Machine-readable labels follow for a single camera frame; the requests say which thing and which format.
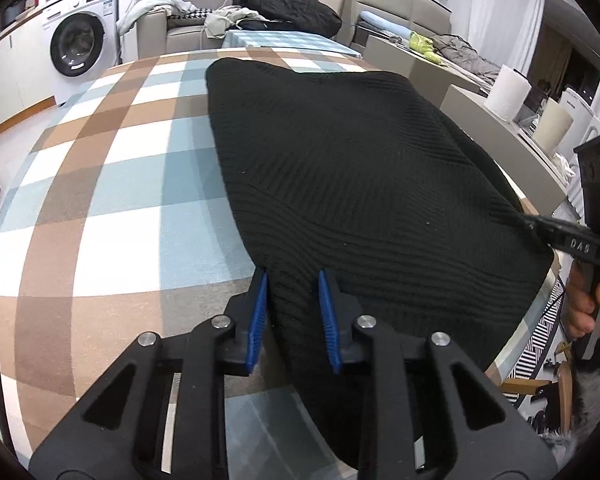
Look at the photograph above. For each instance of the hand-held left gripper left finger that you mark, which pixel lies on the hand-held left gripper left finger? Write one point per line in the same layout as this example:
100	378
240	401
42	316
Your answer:
257	320

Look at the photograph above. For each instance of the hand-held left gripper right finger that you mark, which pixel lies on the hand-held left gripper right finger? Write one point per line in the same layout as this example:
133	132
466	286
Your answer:
330	320

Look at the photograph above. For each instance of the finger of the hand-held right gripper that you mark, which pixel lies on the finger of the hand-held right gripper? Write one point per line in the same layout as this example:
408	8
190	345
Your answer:
575	246

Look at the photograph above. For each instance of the black knit sweater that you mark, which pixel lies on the black knit sweater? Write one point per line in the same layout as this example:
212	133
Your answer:
355	170

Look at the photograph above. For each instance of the person's right hand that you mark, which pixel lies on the person's right hand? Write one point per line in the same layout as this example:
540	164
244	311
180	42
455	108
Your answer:
577	310

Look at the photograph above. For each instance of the cream paper roll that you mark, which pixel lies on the cream paper roll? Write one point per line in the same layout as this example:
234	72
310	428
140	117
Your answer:
554	127

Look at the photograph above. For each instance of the white plastic appliance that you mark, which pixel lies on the white plastic appliance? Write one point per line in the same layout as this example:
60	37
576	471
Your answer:
582	110

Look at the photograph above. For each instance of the black white patterned rug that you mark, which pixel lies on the black white patterned rug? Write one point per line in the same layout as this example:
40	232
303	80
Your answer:
537	340

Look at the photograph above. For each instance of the grey low partition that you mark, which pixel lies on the grey low partition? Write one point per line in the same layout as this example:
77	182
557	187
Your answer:
485	125

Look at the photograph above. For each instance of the white paper roll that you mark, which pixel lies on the white paper roll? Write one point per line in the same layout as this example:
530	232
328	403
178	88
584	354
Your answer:
507	92

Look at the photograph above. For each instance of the wooden stool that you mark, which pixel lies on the wooden stool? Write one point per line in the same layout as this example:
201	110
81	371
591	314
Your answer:
562	385

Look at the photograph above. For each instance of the grey crumpled bedding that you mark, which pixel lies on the grey crumpled bedding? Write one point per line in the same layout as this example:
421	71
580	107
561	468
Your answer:
465	57

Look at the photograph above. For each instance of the brown blue checked blanket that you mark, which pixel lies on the brown blue checked blanket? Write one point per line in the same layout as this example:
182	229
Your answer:
115	185

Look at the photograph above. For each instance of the yellow green cloth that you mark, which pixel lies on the yellow green cloth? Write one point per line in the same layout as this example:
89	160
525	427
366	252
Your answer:
424	47

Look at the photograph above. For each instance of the light blue pillow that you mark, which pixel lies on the light blue pillow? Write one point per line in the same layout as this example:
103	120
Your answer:
380	22

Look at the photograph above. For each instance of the folded light blue blanket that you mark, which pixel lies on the folded light blue blanket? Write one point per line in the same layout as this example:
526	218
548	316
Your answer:
290	42

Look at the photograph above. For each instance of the grey sofa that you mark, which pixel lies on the grey sofa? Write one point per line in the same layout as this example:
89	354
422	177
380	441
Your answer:
180	40

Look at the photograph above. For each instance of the grey garment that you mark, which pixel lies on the grey garment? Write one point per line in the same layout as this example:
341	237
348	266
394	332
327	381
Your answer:
225	22

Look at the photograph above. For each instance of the black white patterned cushion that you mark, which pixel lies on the black white patterned cushion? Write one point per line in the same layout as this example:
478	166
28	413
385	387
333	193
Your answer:
190	15

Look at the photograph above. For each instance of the black quilted jacket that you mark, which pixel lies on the black quilted jacket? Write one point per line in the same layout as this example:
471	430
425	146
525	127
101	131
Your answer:
290	7

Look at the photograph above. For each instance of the light grey throw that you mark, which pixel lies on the light grey throw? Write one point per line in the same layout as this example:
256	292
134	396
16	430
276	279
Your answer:
145	10

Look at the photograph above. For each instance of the white washing machine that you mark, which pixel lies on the white washing machine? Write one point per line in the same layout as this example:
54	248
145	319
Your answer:
105	15

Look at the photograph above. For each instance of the white kitchen cabinet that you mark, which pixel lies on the white kitchen cabinet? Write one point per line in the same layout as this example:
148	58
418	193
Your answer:
15	70

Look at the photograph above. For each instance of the black cooking pot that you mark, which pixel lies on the black cooking pot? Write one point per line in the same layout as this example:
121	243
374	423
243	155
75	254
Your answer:
14	12

